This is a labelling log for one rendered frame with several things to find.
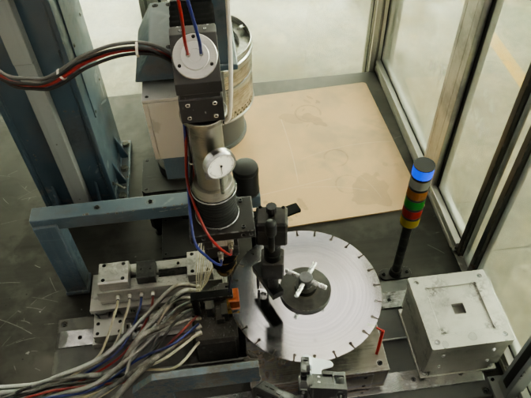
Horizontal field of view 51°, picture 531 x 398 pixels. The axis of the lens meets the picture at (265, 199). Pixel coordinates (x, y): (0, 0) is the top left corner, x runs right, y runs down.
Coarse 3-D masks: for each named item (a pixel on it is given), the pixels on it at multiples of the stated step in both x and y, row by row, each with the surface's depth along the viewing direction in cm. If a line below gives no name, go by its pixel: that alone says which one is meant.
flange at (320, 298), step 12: (288, 276) 122; (324, 276) 122; (288, 288) 120; (312, 288) 118; (288, 300) 118; (300, 300) 118; (312, 300) 118; (324, 300) 118; (300, 312) 117; (312, 312) 117
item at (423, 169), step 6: (414, 162) 116; (420, 162) 116; (426, 162) 116; (432, 162) 116; (414, 168) 116; (420, 168) 115; (426, 168) 115; (432, 168) 115; (414, 174) 117; (420, 174) 115; (426, 174) 115; (432, 174) 116; (420, 180) 117; (426, 180) 117
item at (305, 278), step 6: (312, 264) 119; (288, 270) 118; (312, 270) 118; (294, 276) 118; (300, 276) 117; (306, 276) 117; (312, 276) 117; (300, 282) 117; (306, 282) 116; (312, 282) 116; (318, 282) 116; (300, 288) 115; (306, 288) 118; (324, 288) 116
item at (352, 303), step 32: (256, 256) 127; (288, 256) 127; (320, 256) 127; (352, 256) 126; (256, 288) 121; (352, 288) 121; (256, 320) 116; (288, 320) 116; (320, 320) 116; (352, 320) 116; (288, 352) 111; (320, 352) 111
